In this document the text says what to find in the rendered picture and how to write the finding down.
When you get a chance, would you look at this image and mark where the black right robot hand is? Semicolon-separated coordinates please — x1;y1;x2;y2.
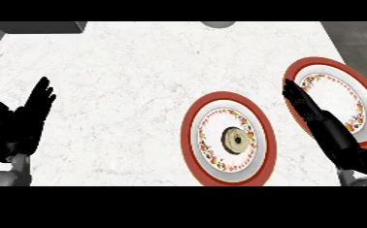
281;78;367;176

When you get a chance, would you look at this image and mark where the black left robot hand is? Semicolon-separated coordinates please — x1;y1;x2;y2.
0;76;57;164

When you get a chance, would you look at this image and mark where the red-rimmed floral plate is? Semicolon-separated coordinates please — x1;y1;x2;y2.
179;90;278;187
282;56;367;149

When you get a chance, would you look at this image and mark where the dark grey flat appliance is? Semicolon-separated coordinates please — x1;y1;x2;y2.
0;21;88;35

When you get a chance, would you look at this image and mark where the grey round object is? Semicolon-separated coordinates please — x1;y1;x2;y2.
199;21;236;29

